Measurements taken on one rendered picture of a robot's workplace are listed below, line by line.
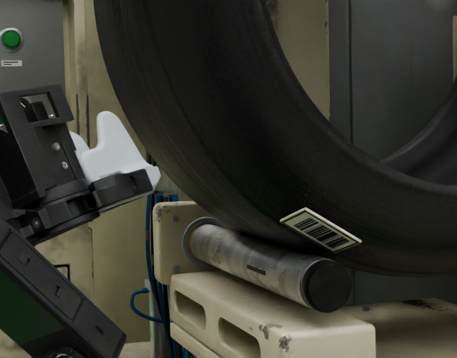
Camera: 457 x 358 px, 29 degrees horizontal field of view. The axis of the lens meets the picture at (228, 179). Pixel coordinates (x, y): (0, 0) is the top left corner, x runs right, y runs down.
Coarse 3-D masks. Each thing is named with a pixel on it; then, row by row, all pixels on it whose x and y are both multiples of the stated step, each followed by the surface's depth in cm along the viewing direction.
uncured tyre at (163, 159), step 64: (128, 0) 75; (192, 0) 70; (256, 0) 71; (128, 64) 81; (192, 64) 72; (256, 64) 71; (192, 128) 74; (256, 128) 72; (320, 128) 73; (448, 128) 109; (192, 192) 90; (256, 192) 75; (320, 192) 74; (384, 192) 75; (448, 192) 77; (384, 256) 79; (448, 256) 80
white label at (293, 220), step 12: (288, 216) 75; (300, 216) 74; (312, 216) 74; (300, 228) 76; (312, 228) 75; (324, 228) 75; (336, 228) 74; (312, 240) 77; (324, 240) 76; (336, 240) 76; (348, 240) 75; (360, 240) 75; (336, 252) 78
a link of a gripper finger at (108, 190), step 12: (96, 180) 51; (108, 180) 51; (120, 180) 52; (132, 180) 53; (144, 180) 56; (96, 192) 50; (108, 192) 51; (120, 192) 51; (132, 192) 52; (144, 192) 55; (72, 204) 50; (84, 204) 50; (96, 204) 50; (108, 204) 51; (72, 216) 50
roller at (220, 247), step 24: (192, 240) 105; (216, 240) 97; (240, 240) 92; (264, 240) 89; (216, 264) 97; (240, 264) 89; (264, 264) 83; (288, 264) 78; (312, 264) 75; (336, 264) 75; (288, 288) 77; (312, 288) 74; (336, 288) 75
